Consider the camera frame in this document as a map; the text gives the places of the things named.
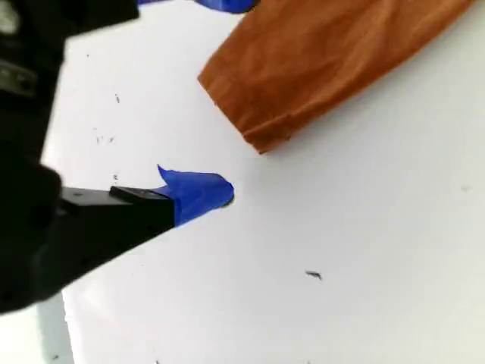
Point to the grey t-shirt with brown sleeves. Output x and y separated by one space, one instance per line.
322 68

